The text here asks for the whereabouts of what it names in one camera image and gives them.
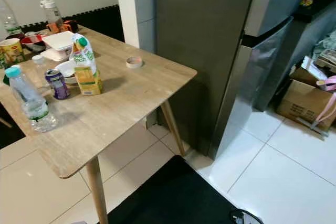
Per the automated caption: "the teal cap water bottle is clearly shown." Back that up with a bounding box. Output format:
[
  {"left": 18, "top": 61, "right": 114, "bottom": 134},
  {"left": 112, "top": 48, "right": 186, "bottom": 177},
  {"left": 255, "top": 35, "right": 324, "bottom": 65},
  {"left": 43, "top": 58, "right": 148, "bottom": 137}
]
[{"left": 5, "top": 66, "right": 58, "bottom": 133}]

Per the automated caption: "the grey fridge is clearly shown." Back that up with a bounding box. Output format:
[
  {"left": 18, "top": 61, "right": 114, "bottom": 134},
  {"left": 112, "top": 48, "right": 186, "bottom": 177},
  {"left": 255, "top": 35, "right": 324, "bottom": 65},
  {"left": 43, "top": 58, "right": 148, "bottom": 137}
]
[{"left": 155, "top": 0, "right": 336, "bottom": 160}]

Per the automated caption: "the yellow noodle cup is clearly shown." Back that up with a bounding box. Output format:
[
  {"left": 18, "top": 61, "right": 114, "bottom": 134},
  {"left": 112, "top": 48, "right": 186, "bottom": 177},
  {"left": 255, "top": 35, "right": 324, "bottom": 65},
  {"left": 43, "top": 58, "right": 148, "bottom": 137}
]
[{"left": 0, "top": 38, "right": 25, "bottom": 68}]

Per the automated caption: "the purple drink can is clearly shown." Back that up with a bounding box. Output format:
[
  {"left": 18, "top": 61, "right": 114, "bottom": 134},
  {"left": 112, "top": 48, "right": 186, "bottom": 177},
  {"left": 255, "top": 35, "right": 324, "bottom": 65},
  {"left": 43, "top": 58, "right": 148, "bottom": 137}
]
[{"left": 45, "top": 69, "right": 70, "bottom": 101}]

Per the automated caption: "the white bowl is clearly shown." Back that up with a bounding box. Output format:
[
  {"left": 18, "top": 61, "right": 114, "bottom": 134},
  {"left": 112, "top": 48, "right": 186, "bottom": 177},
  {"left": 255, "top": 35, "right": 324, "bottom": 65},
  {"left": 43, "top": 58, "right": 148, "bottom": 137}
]
[{"left": 54, "top": 60, "right": 79, "bottom": 84}]

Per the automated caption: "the tall clear plastic bottle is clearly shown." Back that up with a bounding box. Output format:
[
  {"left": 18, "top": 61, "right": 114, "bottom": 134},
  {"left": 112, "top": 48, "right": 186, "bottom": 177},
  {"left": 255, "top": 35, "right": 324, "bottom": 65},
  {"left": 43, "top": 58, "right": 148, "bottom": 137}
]
[{"left": 0, "top": 0, "right": 23, "bottom": 39}]

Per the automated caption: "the white food container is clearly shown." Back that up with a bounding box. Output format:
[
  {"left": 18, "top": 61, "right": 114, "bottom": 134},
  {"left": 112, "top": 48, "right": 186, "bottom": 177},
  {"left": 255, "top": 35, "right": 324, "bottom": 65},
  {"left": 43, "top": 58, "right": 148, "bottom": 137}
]
[{"left": 40, "top": 31, "right": 78, "bottom": 62}]

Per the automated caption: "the green yellow juice carton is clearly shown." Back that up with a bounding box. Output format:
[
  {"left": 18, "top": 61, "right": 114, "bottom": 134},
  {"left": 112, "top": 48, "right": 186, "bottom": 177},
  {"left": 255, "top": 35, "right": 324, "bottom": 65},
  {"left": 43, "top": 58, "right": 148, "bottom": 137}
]
[{"left": 69, "top": 34, "right": 103, "bottom": 97}]

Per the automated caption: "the orange black gadget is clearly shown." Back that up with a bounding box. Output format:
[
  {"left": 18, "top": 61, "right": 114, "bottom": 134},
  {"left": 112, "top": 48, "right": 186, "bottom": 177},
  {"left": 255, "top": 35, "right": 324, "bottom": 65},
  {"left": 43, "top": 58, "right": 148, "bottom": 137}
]
[{"left": 46, "top": 19, "right": 79, "bottom": 33}]

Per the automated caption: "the clear bottle white lid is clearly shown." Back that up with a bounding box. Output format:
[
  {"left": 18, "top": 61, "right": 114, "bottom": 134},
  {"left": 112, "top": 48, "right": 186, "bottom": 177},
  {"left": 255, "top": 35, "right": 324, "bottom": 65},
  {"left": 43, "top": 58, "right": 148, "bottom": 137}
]
[{"left": 40, "top": 0, "right": 65, "bottom": 30}]

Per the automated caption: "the beige tape roll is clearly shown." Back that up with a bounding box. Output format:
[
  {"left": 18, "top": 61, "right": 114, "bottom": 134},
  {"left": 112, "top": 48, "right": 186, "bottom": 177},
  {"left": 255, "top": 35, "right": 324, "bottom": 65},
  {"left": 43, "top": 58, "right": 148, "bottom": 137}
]
[{"left": 126, "top": 56, "right": 143, "bottom": 69}]

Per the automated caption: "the large black floor mat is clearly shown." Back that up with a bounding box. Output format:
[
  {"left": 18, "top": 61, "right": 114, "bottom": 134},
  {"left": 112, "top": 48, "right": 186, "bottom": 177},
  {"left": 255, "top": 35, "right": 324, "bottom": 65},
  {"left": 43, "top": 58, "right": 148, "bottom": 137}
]
[{"left": 108, "top": 156, "right": 239, "bottom": 224}]

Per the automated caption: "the brown cardboard box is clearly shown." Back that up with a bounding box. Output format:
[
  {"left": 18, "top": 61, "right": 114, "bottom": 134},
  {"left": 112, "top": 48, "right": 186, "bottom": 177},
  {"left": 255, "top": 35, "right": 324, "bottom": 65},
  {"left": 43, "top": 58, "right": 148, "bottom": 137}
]
[{"left": 276, "top": 67, "right": 336, "bottom": 132}]

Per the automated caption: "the black foam wall panel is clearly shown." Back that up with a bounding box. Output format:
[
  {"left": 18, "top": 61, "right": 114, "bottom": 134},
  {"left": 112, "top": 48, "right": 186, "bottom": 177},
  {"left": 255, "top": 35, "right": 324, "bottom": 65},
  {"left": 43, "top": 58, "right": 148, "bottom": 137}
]
[{"left": 21, "top": 5, "right": 121, "bottom": 38}]

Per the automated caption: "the pink strap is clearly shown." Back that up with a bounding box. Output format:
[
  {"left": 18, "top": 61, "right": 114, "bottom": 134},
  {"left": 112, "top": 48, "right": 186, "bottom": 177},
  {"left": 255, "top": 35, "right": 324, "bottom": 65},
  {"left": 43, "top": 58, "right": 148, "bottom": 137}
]
[{"left": 311, "top": 76, "right": 336, "bottom": 126}]

